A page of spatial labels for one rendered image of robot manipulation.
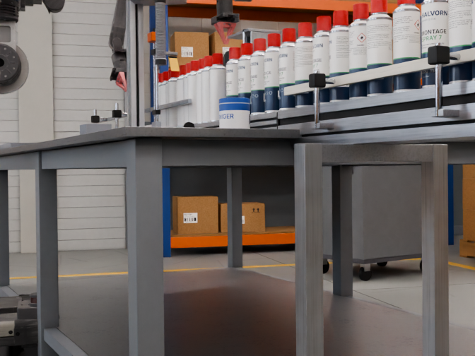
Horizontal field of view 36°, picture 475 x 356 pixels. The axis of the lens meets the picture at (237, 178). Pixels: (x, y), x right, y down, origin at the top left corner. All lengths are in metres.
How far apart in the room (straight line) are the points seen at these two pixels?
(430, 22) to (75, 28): 5.79
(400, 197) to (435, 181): 3.33
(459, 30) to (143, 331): 0.85
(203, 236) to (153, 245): 4.70
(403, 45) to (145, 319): 0.76
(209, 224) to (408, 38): 5.00
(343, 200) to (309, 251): 1.56
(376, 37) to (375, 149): 0.22
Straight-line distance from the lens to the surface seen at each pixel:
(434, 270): 1.60
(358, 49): 1.54
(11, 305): 2.75
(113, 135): 1.55
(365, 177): 4.67
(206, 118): 2.18
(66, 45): 6.94
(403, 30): 1.42
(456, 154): 1.98
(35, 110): 6.80
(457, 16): 1.32
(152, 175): 1.52
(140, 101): 2.40
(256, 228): 6.40
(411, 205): 4.99
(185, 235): 6.20
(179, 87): 2.39
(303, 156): 1.39
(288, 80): 1.77
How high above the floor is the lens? 0.74
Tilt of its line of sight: 1 degrees down
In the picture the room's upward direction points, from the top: 1 degrees counter-clockwise
